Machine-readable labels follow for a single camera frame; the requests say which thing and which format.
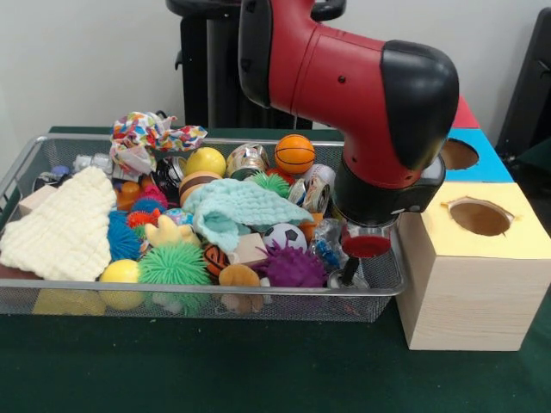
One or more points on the brown striped toy burger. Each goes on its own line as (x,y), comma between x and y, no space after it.
(198,185)

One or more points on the dark green table cloth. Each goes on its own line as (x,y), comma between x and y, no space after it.
(258,370)

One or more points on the dark green side-table cloth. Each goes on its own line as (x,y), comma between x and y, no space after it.
(538,157)

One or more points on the cream knitted cloth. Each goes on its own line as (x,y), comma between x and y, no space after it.
(64,232)

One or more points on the mint green knitted cloth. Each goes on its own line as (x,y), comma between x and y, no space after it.
(245,202)

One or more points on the wooden three-hole box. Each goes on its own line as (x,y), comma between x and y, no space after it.
(465,301)

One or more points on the black stand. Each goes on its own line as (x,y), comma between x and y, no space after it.
(529,86)

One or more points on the green koosh ball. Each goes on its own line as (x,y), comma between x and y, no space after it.
(174,264)

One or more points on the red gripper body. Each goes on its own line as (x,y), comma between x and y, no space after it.
(366,245)

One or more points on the yellow plush duck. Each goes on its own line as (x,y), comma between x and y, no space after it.
(170,234)

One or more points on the toy soccer ball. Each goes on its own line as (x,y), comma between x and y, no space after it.
(284,236)

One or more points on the small clear plastic bottle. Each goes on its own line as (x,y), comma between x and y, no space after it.
(327,245)

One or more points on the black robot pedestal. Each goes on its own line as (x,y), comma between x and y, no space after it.
(206,86)

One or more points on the brown teddy bear plush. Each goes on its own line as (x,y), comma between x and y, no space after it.
(239,275)

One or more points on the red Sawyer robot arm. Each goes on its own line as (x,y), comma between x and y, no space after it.
(357,94)

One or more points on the silver mesh bin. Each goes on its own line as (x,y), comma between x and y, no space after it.
(323,307)

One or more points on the silver drink can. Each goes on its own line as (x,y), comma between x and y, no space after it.
(361,281)

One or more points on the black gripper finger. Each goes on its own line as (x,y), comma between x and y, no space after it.
(349,271)

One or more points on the purple spiky ball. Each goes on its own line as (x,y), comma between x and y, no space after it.
(292,266)

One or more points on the orange toy basketball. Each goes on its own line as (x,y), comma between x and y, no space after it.
(295,154)

